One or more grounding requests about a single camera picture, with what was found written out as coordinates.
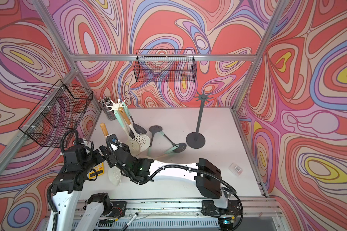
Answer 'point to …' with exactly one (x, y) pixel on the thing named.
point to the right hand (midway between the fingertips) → (110, 150)
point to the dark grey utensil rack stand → (196, 140)
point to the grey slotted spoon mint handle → (153, 129)
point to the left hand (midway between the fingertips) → (102, 151)
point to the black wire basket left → (60, 111)
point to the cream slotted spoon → (114, 172)
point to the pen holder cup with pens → (104, 101)
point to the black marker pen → (132, 219)
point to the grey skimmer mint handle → (138, 128)
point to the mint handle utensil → (182, 146)
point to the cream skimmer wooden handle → (144, 141)
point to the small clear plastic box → (235, 169)
